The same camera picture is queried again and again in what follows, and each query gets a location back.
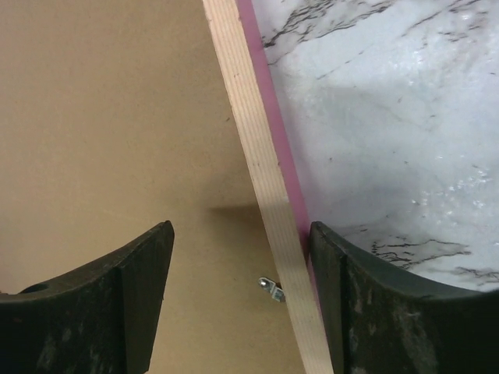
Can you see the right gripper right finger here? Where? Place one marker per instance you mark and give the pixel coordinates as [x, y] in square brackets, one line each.
[381, 319]

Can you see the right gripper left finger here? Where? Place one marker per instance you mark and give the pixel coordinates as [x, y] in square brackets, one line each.
[101, 317]

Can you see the pink picture frame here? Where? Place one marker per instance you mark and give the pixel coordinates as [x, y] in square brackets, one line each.
[114, 117]

